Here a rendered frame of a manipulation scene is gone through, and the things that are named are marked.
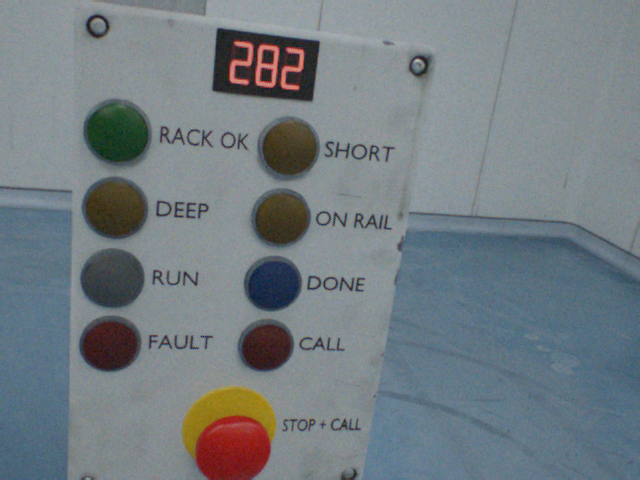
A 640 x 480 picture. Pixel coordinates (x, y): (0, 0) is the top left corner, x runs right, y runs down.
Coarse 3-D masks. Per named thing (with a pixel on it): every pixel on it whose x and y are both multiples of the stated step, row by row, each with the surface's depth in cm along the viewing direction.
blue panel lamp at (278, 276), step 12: (264, 264) 34; (276, 264) 34; (288, 264) 35; (252, 276) 34; (264, 276) 34; (276, 276) 35; (288, 276) 35; (252, 288) 35; (264, 288) 35; (276, 288) 35; (288, 288) 35; (264, 300) 35; (276, 300) 35; (288, 300) 35
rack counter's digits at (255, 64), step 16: (240, 48) 31; (256, 48) 31; (272, 48) 31; (288, 48) 31; (240, 64) 31; (256, 64) 31; (272, 64) 31; (288, 64) 32; (304, 64) 32; (240, 80) 31; (256, 80) 31; (272, 80) 32; (288, 80) 32
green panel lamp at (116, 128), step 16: (96, 112) 30; (112, 112) 30; (128, 112) 30; (96, 128) 30; (112, 128) 30; (128, 128) 30; (144, 128) 31; (96, 144) 30; (112, 144) 31; (128, 144) 31; (144, 144) 31; (112, 160) 31; (128, 160) 31
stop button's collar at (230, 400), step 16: (208, 400) 37; (224, 400) 37; (240, 400) 37; (256, 400) 37; (192, 416) 37; (208, 416) 37; (224, 416) 37; (256, 416) 38; (272, 416) 38; (192, 432) 37; (272, 432) 38; (192, 448) 37
